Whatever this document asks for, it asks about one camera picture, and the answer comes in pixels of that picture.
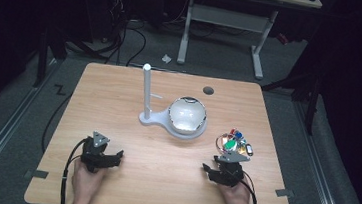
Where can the small red object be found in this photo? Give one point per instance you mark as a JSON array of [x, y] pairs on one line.
[[283, 38]]

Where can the crumpled white paper scrap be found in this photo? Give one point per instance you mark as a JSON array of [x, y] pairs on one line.
[[166, 58]]

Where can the white stand with pole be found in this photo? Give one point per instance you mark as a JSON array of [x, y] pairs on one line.
[[146, 92]]

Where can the key bunch with coloured tags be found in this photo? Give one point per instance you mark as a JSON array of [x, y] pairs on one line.
[[233, 144]]

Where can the black metal stand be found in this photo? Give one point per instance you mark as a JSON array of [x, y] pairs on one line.
[[311, 104], [42, 58]]

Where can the grey tape strip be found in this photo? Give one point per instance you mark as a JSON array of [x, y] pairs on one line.
[[37, 174], [284, 192]]

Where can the white-legged wooden desk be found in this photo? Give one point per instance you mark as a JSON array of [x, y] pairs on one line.
[[227, 17]]

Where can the dark round table grommet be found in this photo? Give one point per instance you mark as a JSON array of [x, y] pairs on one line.
[[208, 90]]

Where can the shiny white bowl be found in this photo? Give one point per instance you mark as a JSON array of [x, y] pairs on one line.
[[187, 115]]

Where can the person's left hand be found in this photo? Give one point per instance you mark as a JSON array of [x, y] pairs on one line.
[[86, 181]]

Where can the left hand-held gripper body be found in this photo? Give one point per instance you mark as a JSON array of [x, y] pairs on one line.
[[94, 155]]

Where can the person's right hand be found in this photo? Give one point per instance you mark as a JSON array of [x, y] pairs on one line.
[[238, 198]]

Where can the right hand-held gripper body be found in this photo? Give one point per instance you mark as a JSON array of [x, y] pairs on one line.
[[229, 172]]

